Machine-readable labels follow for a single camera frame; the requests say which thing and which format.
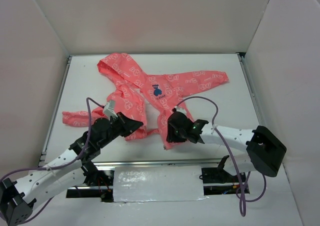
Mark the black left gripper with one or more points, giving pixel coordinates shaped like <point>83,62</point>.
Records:
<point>124,125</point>

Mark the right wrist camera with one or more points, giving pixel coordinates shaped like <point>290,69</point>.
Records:
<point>179,109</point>

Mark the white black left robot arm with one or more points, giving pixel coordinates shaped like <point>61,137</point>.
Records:
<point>74,167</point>

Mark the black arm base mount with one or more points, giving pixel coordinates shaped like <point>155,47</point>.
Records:
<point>212,176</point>

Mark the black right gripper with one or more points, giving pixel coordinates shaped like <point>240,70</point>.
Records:
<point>171,127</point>

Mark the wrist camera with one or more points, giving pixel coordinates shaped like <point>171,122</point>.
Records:
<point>109,109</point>
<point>179,109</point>

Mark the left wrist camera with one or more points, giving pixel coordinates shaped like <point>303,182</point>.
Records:
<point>109,109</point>

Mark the pink bear print jacket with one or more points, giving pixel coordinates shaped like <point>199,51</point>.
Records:
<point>134,89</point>

